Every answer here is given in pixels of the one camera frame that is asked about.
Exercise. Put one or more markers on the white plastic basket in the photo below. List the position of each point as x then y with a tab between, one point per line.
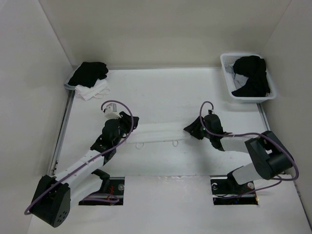
230	58

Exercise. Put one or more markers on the folded black tank top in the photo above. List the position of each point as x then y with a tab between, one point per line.
88	73

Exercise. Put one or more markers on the folded white tank top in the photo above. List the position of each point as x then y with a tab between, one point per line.
99	90

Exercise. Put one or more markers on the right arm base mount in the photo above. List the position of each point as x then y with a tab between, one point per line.
226	192

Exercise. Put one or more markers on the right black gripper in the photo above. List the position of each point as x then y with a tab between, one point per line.
193	128

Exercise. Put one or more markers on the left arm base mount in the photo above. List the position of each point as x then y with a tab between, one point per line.
110	193

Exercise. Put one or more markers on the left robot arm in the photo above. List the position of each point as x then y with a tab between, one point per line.
54	195

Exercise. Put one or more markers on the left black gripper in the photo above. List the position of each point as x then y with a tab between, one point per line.
126	120

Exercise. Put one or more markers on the grey garment in basket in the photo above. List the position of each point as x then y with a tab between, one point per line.
239	80

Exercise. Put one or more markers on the grey folded cloth under stack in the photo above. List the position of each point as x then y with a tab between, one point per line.
66	83

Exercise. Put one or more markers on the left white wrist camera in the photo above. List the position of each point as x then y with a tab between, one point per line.
110	111

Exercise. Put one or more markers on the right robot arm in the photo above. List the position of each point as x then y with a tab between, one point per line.
268	156

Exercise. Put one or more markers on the black tank top in basket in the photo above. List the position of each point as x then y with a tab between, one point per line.
254	68

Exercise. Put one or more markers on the white tank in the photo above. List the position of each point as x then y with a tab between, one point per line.
99	90
158	132

